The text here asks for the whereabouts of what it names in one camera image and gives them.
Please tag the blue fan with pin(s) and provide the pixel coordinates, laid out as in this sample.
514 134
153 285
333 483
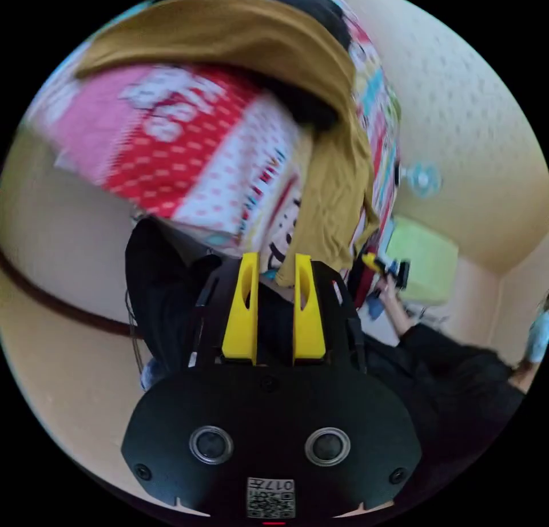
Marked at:
422 179

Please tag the yellow long sleeve shirt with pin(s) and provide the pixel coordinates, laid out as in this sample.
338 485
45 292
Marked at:
257 33

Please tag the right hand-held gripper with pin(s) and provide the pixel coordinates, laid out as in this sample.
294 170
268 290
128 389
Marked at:
399 273

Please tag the person's right forearm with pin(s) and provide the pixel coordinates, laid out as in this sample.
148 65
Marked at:
405 321

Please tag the person's right hand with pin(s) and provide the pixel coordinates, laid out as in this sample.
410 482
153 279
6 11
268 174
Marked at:
388 287

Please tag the person's body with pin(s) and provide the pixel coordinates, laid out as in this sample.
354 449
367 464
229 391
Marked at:
450 389

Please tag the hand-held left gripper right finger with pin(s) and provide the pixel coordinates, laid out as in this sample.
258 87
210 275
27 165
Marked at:
309 329

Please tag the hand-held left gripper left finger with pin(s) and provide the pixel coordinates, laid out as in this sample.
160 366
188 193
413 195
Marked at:
240 321

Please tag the black garment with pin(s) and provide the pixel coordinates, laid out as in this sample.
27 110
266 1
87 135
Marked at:
317 14

